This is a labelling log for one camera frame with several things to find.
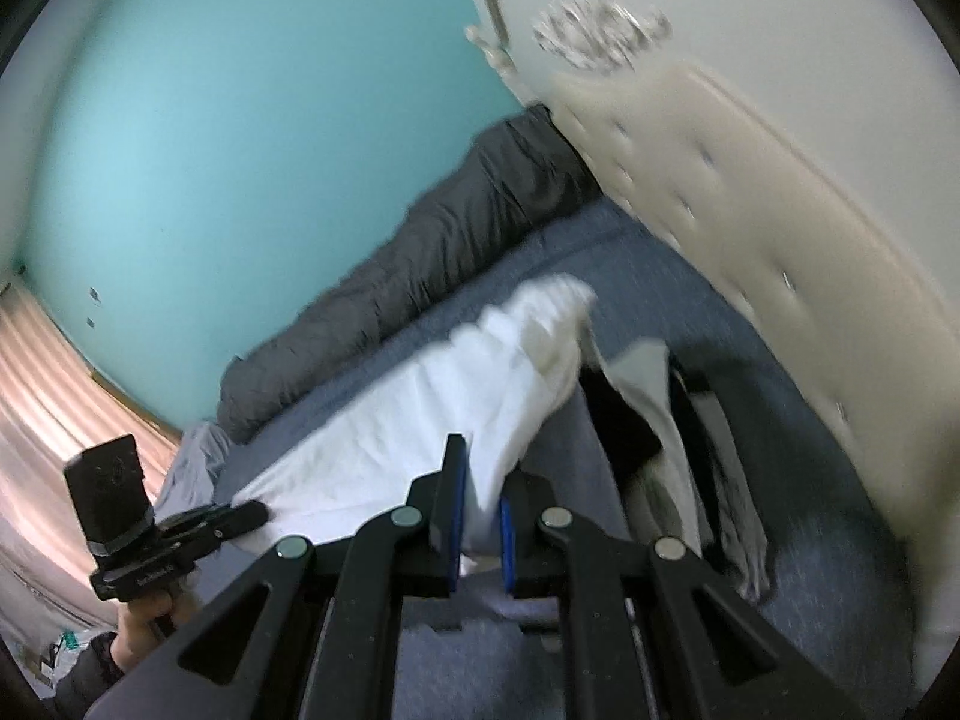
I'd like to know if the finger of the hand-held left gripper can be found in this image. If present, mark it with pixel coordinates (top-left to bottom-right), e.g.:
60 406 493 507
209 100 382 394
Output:
199 499 269 542

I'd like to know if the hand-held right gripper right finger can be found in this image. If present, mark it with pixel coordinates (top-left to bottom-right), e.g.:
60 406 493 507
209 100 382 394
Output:
499 471 863 720

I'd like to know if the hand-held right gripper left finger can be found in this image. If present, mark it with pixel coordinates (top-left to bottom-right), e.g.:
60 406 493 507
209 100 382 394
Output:
82 433 470 720

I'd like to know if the white polo shirt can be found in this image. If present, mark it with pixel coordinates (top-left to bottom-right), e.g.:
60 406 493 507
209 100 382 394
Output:
231 274 599 575

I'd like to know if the stack of folded clothes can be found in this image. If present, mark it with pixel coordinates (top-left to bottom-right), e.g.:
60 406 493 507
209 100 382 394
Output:
577 337 773 605

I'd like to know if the person's left hand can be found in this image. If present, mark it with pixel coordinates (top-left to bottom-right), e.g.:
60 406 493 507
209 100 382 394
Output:
112 587 200 673

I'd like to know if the light grey blanket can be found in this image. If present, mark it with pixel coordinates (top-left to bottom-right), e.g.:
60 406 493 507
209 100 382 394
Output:
154 420 233 515

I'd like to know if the pink curtain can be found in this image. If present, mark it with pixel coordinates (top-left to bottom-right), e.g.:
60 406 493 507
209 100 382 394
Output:
0 285 181 653

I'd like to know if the dark grey rolled duvet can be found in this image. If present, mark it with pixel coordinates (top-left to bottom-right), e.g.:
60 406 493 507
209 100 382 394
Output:
216 105 601 445

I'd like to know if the bed with blue sheet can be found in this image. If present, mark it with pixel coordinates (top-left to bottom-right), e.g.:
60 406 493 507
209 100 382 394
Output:
214 199 920 720

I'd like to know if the cream padded headboard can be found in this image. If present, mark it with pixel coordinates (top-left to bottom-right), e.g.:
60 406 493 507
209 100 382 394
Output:
465 0 960 691

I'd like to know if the wooden window frame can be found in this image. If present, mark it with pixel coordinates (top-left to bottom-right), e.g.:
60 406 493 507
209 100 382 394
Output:
90 371 181 440

